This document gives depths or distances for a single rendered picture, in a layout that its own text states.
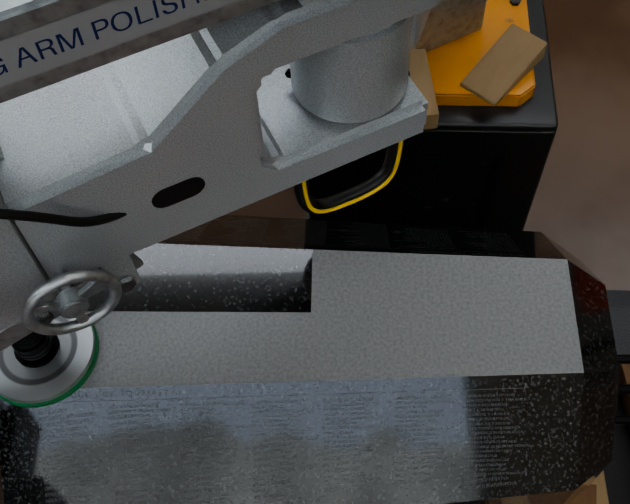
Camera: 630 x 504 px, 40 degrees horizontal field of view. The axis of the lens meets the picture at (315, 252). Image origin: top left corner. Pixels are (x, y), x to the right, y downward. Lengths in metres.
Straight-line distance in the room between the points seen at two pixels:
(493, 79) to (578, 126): 1.05
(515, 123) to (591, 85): 1.16
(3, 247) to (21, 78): 0.30
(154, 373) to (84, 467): 0.23
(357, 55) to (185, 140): 0.27
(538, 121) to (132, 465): 1.18
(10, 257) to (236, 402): 0.57
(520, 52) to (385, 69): 0.84
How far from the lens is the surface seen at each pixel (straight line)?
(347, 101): 1.33
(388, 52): 1.28
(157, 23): 1.03
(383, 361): 1.63
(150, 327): 1.70
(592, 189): 2.93
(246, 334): 1.66
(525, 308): 1.71
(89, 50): 1.02
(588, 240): 2.82
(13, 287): 1.33
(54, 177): 1.21
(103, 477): 1.75
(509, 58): 2.10
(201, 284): 1.72
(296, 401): 1.63
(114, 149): 1.20
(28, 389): 1.68
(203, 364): 1.65
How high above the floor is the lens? 2.32
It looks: 59 degrees down
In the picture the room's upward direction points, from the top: 4 degrees counter-clockwise
